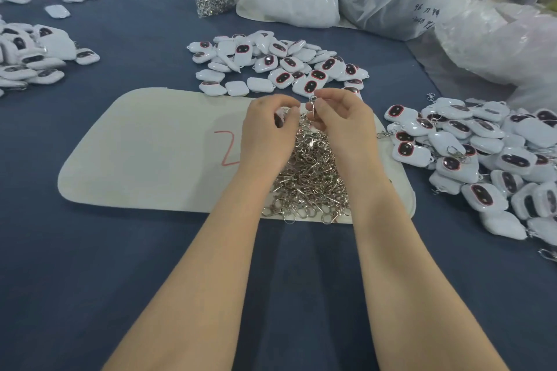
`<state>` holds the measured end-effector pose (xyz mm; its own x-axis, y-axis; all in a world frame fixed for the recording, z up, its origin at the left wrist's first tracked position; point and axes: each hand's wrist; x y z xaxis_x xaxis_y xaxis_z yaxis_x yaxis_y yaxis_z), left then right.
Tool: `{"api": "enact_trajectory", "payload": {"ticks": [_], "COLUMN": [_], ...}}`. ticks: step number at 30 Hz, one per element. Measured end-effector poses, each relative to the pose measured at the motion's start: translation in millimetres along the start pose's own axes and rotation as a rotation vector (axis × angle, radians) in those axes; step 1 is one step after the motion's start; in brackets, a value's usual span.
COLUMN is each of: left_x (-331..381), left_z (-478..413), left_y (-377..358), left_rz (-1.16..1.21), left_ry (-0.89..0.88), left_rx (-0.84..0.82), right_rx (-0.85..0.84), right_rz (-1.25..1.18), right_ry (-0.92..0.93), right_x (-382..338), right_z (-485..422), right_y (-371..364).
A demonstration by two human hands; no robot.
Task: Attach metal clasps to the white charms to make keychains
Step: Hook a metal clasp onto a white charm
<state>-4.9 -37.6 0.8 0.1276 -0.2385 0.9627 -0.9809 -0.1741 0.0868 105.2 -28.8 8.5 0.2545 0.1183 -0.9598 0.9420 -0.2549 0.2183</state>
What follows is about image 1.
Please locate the thin red thread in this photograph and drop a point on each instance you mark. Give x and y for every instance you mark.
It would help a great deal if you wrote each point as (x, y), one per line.
(228, 149)

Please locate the person's left forearm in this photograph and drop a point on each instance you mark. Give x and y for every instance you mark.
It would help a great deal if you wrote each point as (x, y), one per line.
(204, 284)

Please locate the crumpled clear plastic bag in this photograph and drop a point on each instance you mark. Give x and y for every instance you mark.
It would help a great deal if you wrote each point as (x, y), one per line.
(508, 41)

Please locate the person's left hand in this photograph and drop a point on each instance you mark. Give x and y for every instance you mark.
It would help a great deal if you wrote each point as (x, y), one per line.
(265, 138)

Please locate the person's right hand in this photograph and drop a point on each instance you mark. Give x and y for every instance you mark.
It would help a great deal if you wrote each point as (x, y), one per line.
(346, 133)

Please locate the white fob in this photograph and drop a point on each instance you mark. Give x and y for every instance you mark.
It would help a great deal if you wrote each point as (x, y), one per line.
(282, 112)

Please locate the person's right forearm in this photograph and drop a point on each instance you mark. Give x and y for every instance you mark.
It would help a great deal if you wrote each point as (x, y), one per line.
(431, 288)

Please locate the cream felt work mat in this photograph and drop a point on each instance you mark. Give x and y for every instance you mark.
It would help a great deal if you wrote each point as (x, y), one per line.
(132, 153)

